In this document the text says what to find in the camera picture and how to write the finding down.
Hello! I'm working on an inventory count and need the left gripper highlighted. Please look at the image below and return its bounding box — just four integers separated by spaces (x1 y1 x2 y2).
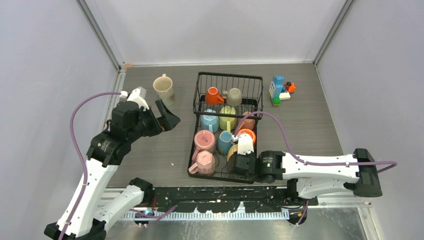
127 99 180 143

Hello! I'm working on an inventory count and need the yellow mug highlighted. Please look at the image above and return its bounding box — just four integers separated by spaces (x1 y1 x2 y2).
226 144 238 162

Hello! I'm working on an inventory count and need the cream floral tall mug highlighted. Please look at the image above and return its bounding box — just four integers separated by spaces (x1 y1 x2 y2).
152 73 176 106

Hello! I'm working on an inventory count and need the pink faceted mug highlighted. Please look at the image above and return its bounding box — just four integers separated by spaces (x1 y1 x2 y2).
188 150 216 176

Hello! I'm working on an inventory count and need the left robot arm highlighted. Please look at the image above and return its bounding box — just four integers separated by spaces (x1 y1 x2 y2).
44 99 181 240

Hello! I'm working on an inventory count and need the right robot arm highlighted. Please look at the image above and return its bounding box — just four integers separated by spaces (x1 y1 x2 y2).
226 148 383 205

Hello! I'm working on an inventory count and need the blue mug front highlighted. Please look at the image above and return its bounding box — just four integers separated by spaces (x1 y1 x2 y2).
216 130 233 155

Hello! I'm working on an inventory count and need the orange mug front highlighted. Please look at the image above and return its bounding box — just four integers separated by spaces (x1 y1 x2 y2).
237 128 257 145

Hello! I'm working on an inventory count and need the light blue mug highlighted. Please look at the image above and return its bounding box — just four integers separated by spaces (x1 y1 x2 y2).
200 114 219 133

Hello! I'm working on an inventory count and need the pink round mug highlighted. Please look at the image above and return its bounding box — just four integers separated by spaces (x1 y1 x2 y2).
191 130 216 162

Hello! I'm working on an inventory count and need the salmon pink mug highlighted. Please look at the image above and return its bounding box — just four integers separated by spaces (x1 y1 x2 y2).
235 118 256 133

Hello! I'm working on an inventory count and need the light green mug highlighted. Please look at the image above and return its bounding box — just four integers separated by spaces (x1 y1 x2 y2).
218 105 237 132

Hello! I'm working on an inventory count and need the orange mug on shelf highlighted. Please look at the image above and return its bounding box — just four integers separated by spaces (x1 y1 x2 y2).
205 86 225 105

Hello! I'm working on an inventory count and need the grey mug on shelf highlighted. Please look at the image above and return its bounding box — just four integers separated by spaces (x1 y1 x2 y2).
223 88 242 108

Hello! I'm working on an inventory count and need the toy block building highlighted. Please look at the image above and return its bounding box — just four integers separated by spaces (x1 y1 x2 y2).
268 76 291 107

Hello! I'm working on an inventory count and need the toy figure orange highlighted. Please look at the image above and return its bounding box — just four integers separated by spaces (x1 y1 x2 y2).
285 81 296 94

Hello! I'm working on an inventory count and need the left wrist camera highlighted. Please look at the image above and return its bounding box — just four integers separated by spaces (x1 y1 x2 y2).
119 86 150 111

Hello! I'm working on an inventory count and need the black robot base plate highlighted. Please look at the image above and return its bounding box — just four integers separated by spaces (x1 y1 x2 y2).
137 186 306 213

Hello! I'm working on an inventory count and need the black wire dish rack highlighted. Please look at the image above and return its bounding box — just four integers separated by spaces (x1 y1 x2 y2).
188 71 263 184

